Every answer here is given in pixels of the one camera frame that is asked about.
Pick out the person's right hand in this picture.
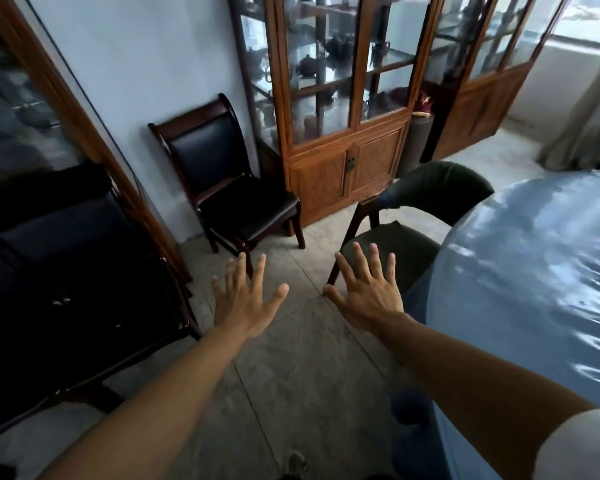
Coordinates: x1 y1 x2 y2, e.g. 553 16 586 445
324 242 406 331

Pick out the person's left hand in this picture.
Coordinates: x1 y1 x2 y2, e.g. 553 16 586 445
212 253 290 340

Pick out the person's right forearm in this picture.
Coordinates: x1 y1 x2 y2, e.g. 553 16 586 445
365 312 598 480

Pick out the person's left forearm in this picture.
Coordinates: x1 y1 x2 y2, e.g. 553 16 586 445
39 325 255 480

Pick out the dark wooden black leather chair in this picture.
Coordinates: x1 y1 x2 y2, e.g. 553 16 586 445
148 93 307 268

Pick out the green upholstered wooden chair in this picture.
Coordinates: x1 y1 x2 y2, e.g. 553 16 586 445
325 161 496 298

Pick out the wide wooden glass display cabinet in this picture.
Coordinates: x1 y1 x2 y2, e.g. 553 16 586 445
227 0 447 229

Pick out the dark cylindrical stand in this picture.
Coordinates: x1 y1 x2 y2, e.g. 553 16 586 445
398 114 435 178

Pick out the blue plastic table cover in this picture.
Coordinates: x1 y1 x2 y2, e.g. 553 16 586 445
389 168 600 480

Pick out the black leather wooden bench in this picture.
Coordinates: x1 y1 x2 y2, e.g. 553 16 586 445
0 162 203 443

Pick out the red ornament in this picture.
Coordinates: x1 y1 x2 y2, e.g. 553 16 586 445
411 94 435 120

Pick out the person's shoe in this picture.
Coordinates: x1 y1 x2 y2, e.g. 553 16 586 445
286 450 310 480

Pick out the narrow wooden glass display cabinet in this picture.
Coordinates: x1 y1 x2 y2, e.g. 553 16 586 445
430 0 573 162

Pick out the beige curtain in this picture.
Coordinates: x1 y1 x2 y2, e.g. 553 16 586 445
536 42 600 171

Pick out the white shirt sleeve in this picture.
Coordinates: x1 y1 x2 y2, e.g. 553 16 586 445
532 409 600 480

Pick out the dark framed wooden glass cabinet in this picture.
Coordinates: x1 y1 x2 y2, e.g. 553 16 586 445
0 0 193 285

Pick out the window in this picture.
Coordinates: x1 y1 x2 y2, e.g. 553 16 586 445
547 0 600 46

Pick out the black wall cable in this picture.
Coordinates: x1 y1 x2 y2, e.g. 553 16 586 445
21 0 143 188

